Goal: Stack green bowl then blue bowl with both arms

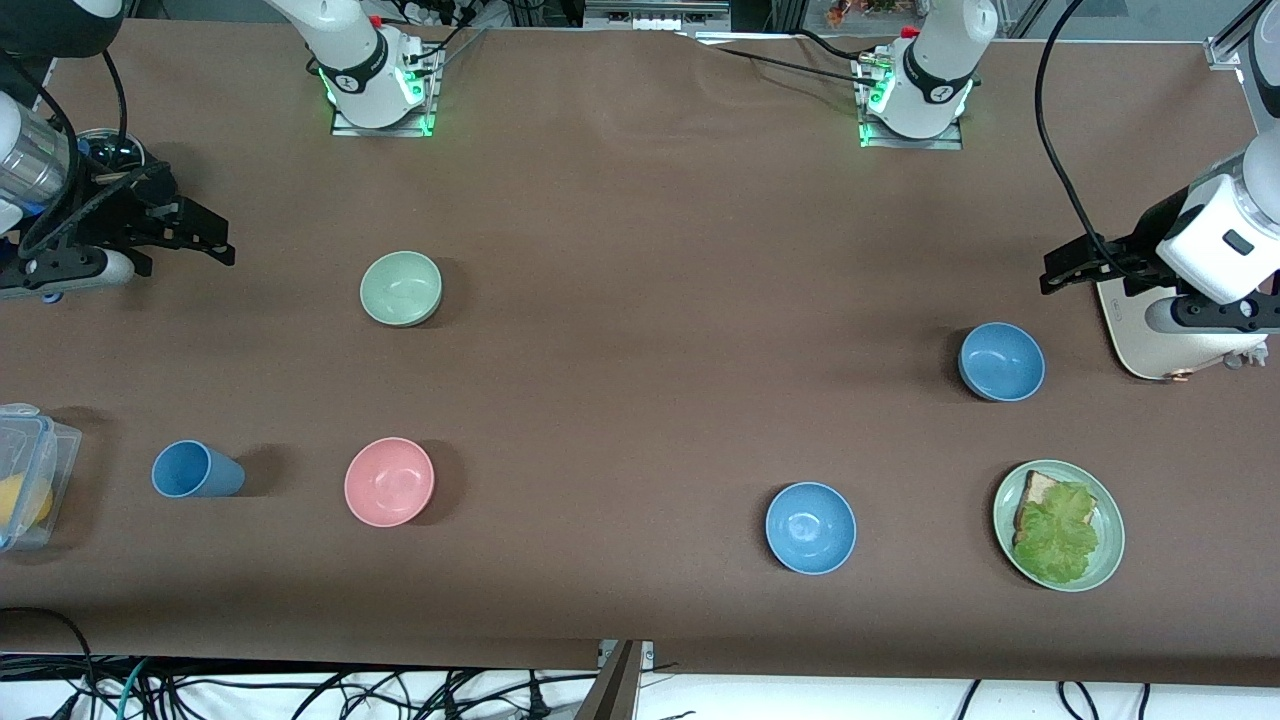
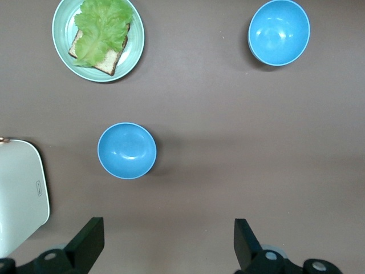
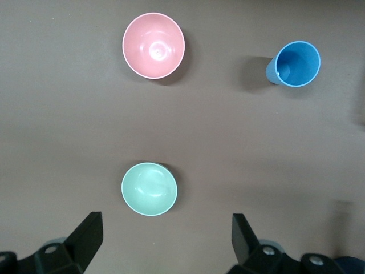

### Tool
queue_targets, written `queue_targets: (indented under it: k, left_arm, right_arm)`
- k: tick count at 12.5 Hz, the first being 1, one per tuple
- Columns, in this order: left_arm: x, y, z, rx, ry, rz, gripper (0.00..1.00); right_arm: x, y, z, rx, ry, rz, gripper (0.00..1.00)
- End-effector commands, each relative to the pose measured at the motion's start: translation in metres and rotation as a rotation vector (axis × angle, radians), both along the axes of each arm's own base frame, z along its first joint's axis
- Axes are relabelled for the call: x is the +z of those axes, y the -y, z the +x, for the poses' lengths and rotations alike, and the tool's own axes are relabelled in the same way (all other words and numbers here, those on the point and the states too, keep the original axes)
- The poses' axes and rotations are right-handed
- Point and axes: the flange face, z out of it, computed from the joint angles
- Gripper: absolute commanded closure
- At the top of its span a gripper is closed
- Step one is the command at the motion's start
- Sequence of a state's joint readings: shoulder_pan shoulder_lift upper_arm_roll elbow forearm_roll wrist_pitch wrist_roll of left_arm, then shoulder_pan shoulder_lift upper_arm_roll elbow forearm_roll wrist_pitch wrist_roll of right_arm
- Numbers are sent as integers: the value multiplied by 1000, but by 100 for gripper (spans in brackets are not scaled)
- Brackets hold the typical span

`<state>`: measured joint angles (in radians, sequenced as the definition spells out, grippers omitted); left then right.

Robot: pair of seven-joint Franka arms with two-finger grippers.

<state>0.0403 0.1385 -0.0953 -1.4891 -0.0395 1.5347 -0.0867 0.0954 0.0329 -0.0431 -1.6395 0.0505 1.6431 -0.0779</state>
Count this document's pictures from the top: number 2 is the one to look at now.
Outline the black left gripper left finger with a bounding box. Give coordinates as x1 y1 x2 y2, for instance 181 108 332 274
0 216 105 274

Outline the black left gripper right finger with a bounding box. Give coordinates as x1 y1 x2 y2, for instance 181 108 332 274
233 218 344 274

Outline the blue bowl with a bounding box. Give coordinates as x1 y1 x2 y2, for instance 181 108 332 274
246 0 311 67
97 122 157 180

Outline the cream white toaster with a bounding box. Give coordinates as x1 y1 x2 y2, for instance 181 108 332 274
0 136 51 259

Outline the brown table cover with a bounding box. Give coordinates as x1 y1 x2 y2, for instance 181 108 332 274
0 0 365 274

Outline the white toast slice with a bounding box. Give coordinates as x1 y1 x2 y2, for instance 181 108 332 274
67 22 131 76

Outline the pale green plate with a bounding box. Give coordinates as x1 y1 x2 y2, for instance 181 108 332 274
51 0 145 83

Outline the green lettuce leaf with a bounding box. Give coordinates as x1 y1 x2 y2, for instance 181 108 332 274
72 0 134 68

